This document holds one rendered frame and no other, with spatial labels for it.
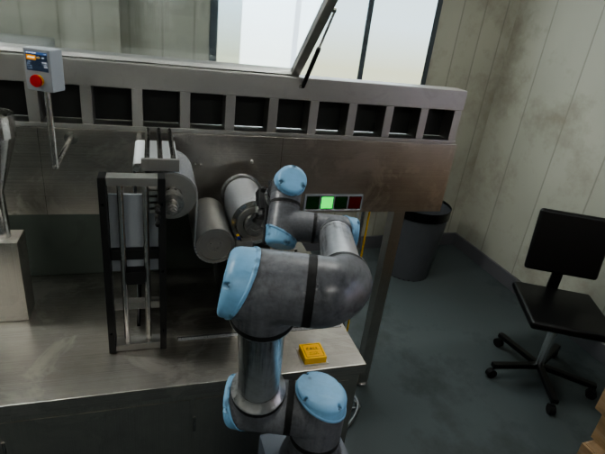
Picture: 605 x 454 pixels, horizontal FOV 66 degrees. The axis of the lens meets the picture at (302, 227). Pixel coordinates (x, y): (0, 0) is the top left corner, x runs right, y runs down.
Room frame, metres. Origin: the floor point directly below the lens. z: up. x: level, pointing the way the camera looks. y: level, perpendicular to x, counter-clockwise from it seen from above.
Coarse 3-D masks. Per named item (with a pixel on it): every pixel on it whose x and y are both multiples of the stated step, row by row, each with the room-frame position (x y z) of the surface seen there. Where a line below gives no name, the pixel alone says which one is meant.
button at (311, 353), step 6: (318, 342) 1.19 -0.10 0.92; (300, 348) 1.16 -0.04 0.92; (306, 348) 1.16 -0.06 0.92; (312, 348) 1.16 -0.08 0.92; (318, 348) 1.17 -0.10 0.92; (306, 354) 1.13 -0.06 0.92; (312, 354) 1.13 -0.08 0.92; (318, 354) 1.14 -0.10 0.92; (324, 354) 1.14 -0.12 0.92; (306, 360) 1.11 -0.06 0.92; (312, 360) 1.12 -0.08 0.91; (318, 360) 1.12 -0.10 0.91; (324, 360) 1.13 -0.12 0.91
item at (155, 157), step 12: (168, 132) 1.49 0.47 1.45; (144, 144) 1.39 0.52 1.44; (156, 144) 1.40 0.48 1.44; (168, 144) 1.42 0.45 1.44; (144, 156) 1.23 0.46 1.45; (156, 156) 1.29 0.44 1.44; (168, 156) 1.30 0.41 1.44; (144, 168) 1.19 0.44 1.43; (156, 168) 1.20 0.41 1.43; (168, 168) 1.21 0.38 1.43
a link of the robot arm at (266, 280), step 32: (256, 256) 0.62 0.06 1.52; (288, 256) 0.63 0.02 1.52; (224, 288) 0.58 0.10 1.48; (256, 288) 0.58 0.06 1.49; (288, 288) 0.58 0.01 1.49; (256, 320) 0.58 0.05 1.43; (288, 320) 0.58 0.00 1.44; (256, 352) 0.64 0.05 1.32; (256, 384) 0.68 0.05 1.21; (288, 384) 0.79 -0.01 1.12; (224, 416) 0.72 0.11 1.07; (256, 416) 0.70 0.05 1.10
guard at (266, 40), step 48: (0, 0) 1.29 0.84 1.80; (48, 0) 1.31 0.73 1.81; (96, 0) 1.34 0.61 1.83; (144, 0) 1.36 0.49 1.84; (192, 0) 1.39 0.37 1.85; (240, 0) 1.41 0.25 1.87; (288, 0) 1.44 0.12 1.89; (96, 48) 1.48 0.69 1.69; (144, 48) 1.51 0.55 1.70; (192, 48) 1.54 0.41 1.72; (240, 48) 1.58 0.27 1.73; (288, 48) 1.61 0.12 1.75
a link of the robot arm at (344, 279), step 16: (320, 224) 0.99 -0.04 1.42; (336, 224) 0.94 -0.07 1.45; (352, 224) 1.00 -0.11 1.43; (320, 240) 0.92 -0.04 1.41; (336, 240) 0.82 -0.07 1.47; (352, 240) 0.86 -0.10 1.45; (320, 256) 0.65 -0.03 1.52; (336, 256) 0.69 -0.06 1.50; (352, 256) 0.70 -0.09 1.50; (320, 272) 0.61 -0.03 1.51; (336, 272) 0.61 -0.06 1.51; (352, 272) 0.63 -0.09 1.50; (368, 272) 0.67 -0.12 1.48; (320, 288) 0.59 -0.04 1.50; (336, 288) 0.59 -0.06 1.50; (352, 288) 0.61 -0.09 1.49; (368, 288) 0.64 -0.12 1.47; (320, 304) 0.58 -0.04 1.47; (336, 304) 0.58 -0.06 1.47; (352, 304) 0.60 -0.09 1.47; (320, 320) 0.58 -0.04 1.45; (336, 320) 0.59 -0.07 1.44
